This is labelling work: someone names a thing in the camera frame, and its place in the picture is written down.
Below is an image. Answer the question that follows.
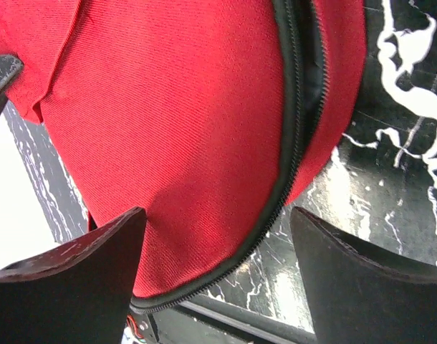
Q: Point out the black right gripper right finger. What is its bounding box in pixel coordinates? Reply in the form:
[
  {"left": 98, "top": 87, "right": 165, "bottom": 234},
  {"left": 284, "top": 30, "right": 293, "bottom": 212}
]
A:
[{"left": 290, "top": 207, "right": 437, "bottom": 343}]

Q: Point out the red student backpack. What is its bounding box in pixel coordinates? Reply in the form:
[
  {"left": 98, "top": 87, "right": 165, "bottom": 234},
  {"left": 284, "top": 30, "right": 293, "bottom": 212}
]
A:
[{"left": 0, "top": 1, "right": 366, "bottom": 312}]

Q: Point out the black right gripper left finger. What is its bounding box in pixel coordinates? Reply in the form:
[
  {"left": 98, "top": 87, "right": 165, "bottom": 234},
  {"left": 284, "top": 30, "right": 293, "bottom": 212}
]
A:
[{"left": 0, "top": 208, "right": 146, "bottom": 343}]

